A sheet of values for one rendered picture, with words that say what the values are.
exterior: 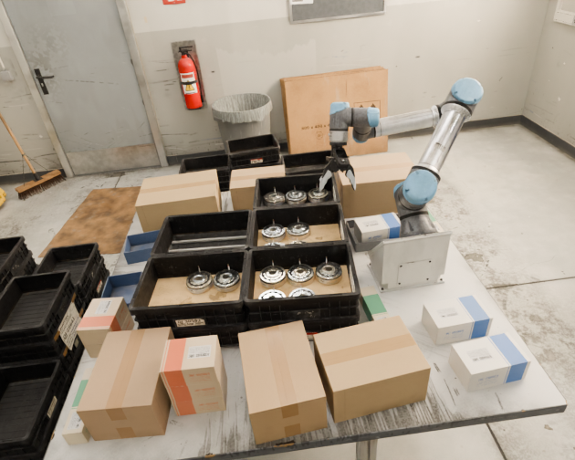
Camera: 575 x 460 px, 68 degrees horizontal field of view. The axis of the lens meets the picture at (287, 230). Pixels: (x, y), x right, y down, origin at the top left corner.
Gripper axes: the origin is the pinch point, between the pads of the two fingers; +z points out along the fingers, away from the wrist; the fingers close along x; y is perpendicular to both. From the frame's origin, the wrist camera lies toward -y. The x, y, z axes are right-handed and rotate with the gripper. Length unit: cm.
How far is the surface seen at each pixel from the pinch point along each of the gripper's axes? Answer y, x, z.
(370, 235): 11.9, -20.1, 23.1
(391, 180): 30.0, -37.0, 0.2
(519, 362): -65, -40, 44
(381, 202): 34, -34, 12
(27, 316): 49, 143, 67
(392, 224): 12.2, -31.2, 18.4
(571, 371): -7, -126, 94
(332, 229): 12.3, -2.2, 19.3
